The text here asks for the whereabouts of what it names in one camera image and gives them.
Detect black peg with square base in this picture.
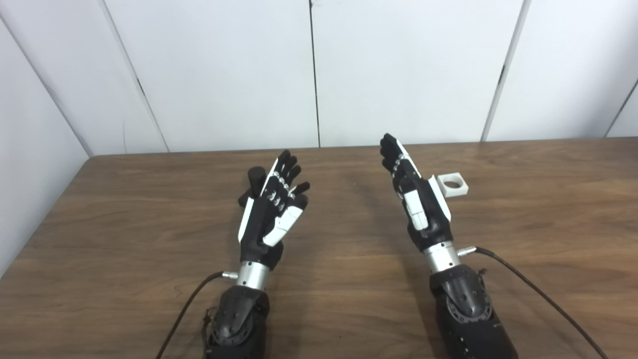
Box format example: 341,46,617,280
238,167,266,207

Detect white square piece with hole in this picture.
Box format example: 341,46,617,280
435,173,469,196

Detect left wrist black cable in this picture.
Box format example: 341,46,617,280
156,271,240,359

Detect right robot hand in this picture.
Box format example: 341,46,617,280
380,133,454,252

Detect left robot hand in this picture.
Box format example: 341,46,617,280
238,150,311,272

